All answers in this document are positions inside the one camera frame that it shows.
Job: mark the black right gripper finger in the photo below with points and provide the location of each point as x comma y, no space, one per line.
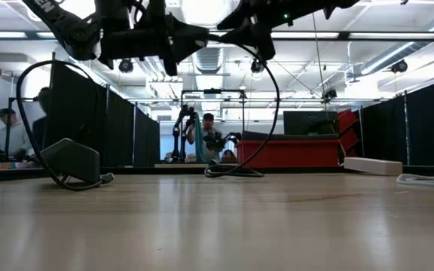
236,30
266,47

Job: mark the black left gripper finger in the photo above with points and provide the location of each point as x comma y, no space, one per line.
196,37
172,67

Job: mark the black desktop charging hub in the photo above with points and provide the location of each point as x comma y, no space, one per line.
72,160

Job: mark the white power strip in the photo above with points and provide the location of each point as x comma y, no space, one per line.
373,166

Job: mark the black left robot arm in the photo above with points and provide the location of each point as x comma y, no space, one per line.
70,28

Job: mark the person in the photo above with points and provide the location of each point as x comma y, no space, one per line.
43,124
13,139
209,120

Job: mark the black partition panel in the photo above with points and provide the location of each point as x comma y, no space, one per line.
74,113
147,139
384,131
433,124
121,131

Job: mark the teal cloth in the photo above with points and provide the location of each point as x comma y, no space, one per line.
199,139

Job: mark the black overhead rig beam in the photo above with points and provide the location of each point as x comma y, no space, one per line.
343,35

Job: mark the black monitor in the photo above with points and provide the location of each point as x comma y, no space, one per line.
307,122

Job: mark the dark grey bin lid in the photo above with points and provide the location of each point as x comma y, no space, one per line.
277,135

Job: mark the beige wooden desk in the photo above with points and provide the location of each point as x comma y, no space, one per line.
168,165

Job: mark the red plastic bin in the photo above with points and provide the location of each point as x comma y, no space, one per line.
288,154

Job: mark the red shelf rack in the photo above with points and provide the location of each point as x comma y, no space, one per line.
349,128

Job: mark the silver ceiling air duct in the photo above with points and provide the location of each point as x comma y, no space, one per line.
209,62

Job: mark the black background rig frame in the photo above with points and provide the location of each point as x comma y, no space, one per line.
212,91
21,99

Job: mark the black aluminium table frame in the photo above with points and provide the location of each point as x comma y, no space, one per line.
315,170

